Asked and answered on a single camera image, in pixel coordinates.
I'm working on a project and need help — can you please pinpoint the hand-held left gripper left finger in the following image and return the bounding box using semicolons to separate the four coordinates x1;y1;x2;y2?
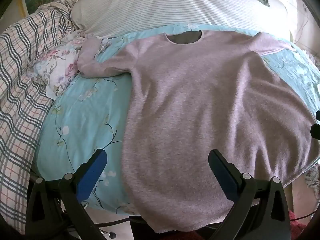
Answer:
25;149;108;240

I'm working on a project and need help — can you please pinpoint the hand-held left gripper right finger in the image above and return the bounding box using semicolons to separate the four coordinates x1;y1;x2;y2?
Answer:
208;149;292;240

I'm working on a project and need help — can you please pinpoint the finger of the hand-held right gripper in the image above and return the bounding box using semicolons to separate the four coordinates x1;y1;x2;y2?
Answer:
309;110;320;141

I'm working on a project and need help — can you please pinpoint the pink knit sweater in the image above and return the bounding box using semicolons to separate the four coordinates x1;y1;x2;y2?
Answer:
78;29;320;233

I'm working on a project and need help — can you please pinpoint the light blue floral bedsheet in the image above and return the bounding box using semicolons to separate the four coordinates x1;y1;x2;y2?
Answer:
35;23;320;217

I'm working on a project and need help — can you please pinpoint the red rug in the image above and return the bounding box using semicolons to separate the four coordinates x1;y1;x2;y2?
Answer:
287;210;316;240

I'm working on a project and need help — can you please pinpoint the plaid blanket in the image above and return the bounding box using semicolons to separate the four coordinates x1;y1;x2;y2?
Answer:
0;0;80;234

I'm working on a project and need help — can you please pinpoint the white floral cloth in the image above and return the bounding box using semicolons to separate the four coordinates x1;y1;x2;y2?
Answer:
31;29;112;99

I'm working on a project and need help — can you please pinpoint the white striped quilt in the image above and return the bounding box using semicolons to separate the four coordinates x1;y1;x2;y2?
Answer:
70;0;290;39

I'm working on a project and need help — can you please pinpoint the black cable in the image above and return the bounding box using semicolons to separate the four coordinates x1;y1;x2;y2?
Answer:
99;216;143;238

